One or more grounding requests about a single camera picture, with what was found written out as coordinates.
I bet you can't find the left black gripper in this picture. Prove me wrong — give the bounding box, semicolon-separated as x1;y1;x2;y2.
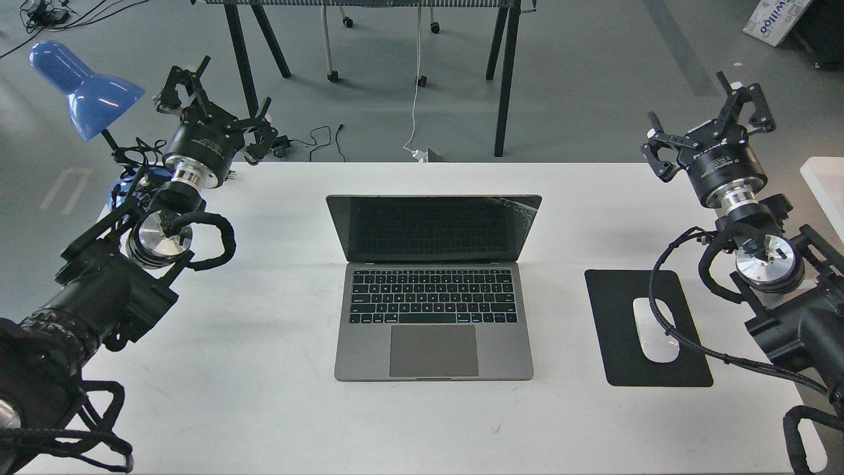
154;56;278;187

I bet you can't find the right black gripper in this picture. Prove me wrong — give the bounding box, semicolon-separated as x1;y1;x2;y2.
641;71;777;207

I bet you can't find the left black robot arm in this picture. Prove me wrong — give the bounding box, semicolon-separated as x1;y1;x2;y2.
2;57;278;474

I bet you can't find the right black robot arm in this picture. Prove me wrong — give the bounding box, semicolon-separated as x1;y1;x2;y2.
641;72;843;474

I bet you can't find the blue desk lamp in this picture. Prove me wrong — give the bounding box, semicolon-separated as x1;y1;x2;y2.
28;40;173;206

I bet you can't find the white cardboard box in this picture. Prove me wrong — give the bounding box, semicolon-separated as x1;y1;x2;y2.
742;1;812;46

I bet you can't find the black mouse pad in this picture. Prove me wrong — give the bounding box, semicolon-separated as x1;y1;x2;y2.
584;269;713;388

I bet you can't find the white power adapter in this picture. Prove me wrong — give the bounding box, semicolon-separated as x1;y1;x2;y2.
411;148;446;163

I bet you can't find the white computer mouse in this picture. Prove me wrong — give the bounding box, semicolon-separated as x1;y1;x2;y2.
632;298;679;364

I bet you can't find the grey open laptop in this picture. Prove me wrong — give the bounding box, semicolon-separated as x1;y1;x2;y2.
326;195;542;382

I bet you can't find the white rolling chair frame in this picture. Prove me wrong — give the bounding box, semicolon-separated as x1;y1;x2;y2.
320;1;440;89

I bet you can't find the black cable on floor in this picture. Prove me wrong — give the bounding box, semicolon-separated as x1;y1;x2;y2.
272;123;347;163

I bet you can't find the black braided cable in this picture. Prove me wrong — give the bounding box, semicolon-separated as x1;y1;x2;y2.
649;226;830;396

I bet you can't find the black cable bundle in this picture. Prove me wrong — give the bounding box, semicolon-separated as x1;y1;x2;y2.
0;0;149;59

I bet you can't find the white power cable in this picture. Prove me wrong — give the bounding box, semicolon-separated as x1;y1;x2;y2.
403;7;424;154

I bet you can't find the black metal table frame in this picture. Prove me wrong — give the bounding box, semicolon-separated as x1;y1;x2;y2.
191;0;538;158

